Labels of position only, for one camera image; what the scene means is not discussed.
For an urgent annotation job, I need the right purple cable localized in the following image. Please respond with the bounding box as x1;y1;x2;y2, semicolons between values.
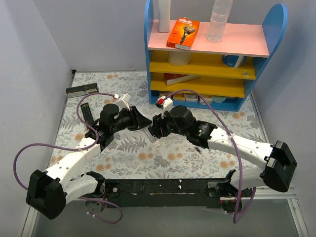
162;89;257;224

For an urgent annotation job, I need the blue white cup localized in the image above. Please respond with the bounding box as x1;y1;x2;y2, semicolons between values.
222;55;247;68

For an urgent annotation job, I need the white cylinder roll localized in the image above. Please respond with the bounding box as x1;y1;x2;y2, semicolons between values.
168;51;191;67

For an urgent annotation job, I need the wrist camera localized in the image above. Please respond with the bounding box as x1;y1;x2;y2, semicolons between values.
116;93;131;110
156;96;173;119

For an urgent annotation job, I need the orange razor box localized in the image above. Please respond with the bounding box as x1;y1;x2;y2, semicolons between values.
166;17;200;51

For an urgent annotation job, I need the green soap pack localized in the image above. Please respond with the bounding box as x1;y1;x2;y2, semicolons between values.
213;96;227;103

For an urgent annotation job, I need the floral table cloth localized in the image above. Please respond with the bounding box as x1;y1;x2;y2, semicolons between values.
46;71;272;180

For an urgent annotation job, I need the clear plastic water bottle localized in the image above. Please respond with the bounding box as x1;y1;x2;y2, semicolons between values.
206;0;233;42

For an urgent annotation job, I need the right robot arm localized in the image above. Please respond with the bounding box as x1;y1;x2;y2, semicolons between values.
149;106;297;196

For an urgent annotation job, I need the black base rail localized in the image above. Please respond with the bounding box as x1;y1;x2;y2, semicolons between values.
76;179;244;209

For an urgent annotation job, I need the white remote control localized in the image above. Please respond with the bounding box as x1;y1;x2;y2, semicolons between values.
144;128;157;143

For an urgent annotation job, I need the white tall bottle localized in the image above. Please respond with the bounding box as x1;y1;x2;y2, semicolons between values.
158;0;171;33

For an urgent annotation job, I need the black rectangular box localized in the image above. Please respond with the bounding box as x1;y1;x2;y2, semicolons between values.
66;83;99;98

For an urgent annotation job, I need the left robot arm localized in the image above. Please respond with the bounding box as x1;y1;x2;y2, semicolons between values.
26;104;152;219

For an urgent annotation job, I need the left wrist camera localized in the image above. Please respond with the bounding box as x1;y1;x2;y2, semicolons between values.
116;93;131;110

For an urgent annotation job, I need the red white book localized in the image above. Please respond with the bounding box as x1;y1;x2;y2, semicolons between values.
163;73;200;86

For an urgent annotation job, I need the black remote control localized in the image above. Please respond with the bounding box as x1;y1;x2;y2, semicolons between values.
80;103;94;128

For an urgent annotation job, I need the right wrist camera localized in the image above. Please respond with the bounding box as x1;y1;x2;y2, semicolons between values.
156;96;173;119

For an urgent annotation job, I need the blue yellow pink shelf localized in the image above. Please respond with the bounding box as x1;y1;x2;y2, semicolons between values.
144;0;288;112

